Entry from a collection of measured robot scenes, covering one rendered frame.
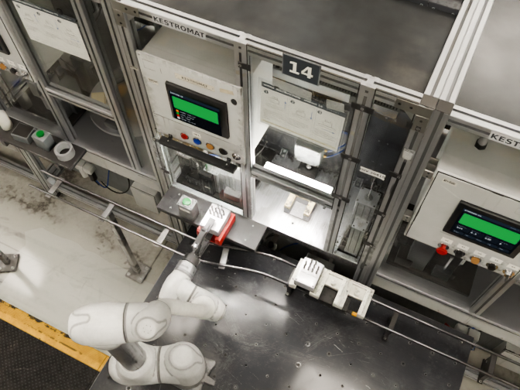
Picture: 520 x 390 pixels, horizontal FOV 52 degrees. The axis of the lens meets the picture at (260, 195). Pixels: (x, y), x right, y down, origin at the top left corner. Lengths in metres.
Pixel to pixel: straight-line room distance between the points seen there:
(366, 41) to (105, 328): 1.22
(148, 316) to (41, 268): 2.05
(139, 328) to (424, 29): 1.30
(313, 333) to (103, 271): 1.55
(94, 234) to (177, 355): 1.60
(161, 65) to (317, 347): 1.46
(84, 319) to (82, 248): 1.90
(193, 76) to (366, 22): 0.61
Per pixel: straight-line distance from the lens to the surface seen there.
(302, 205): 2.63
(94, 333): 1.84
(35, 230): 3.90
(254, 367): 2.58
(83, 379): 3.41
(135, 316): 1.79
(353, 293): 2.52
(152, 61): 2.00
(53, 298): 3.64
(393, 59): 1.73
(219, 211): 2.48
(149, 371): 2.37
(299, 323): 2.64
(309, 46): 1.73
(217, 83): 1.88
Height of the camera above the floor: 3.19
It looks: 59 degrees down
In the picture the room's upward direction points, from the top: straight up
